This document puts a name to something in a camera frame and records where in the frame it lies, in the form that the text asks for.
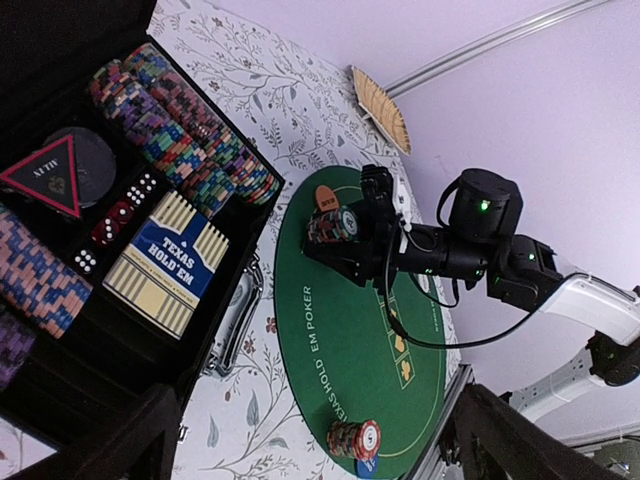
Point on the right aluminium frame post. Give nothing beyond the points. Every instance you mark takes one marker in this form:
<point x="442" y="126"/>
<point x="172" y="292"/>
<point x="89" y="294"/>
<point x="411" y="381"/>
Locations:
<point x="471" y="51"/>

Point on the green twenty chip stack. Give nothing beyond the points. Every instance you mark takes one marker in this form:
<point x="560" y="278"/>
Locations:
<point x="338" y="225"/>

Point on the black round button stack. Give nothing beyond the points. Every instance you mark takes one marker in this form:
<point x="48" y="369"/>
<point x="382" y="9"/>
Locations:
<point x="94" y="160"/>

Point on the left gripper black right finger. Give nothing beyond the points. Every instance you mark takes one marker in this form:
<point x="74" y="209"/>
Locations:
<point x="496" y="442"/>

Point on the orange big blind button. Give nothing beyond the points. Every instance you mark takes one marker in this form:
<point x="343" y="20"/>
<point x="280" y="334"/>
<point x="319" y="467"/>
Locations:
<point x="325" y="199"/>

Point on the blue small blind button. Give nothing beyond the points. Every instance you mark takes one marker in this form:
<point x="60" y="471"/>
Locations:
<point x="367" y="469"/>

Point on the bamboo mat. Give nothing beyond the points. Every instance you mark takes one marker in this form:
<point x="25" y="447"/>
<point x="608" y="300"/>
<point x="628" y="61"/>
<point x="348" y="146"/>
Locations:
<point x="381" y="109"/>

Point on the red poker chip stack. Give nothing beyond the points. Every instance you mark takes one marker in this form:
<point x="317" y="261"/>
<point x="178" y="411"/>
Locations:
<point x="357" y="440"/>

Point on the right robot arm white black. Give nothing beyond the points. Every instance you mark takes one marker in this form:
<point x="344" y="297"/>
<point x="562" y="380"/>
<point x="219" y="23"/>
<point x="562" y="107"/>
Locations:
<point x="525" y="274"/>

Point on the red dice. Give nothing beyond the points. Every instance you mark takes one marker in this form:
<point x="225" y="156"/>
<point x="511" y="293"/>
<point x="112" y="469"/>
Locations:
<point x="107" y="229"/>

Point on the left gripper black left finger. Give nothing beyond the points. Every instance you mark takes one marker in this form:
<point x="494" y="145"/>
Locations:
<point x="140" y="443"/>

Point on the right outer chip row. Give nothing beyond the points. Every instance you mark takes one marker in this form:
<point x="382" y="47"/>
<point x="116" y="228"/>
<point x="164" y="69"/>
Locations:
<point x="253" y="181"/>

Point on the round green poker mat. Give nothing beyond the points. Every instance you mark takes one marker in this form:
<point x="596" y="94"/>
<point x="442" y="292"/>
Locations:
<point x="343" y="361"/>

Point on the Texas Hold'em card box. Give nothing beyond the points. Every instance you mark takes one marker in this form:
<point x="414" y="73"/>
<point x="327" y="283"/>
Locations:
<point x="165" y="270"/>

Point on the floral white table cloth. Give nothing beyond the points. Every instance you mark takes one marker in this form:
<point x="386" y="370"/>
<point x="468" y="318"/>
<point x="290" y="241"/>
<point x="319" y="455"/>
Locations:
<point x="308" y="103"/>

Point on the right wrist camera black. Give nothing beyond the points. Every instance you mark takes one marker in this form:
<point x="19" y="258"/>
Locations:
<point x="481" y="206"/>

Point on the aluminium front rail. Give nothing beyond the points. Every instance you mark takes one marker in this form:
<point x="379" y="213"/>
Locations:
<point x="430" y="464"/>

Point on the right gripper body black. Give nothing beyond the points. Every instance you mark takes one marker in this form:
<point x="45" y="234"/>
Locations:
<point x="388" y="244"/>

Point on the black poker chip case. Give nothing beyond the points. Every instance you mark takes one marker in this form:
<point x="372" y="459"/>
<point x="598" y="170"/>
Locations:
<point x="109" y="355"/>

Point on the triangular all in marker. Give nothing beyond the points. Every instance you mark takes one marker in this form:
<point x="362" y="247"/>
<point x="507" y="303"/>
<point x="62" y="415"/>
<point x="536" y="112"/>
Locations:
<point x="48" y="175"/>

